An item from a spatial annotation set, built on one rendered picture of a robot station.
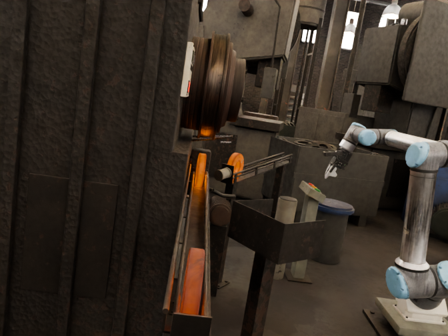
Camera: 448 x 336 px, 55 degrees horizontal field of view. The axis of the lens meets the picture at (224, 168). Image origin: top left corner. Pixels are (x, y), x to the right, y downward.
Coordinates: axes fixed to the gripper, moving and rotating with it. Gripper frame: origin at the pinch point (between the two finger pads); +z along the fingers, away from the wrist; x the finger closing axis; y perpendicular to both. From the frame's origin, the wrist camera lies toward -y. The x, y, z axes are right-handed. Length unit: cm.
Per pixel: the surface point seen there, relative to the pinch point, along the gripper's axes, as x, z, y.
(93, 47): -110, -6, -129
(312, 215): 1.7, 25.3, 6.4
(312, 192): -5.0, 12.1, -3.6
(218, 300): -40, 84, -31
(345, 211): 33, 17, 38
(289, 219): -3.0, 34.0, -6.8
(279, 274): -4, 68, 6
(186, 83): -106, -10, -98
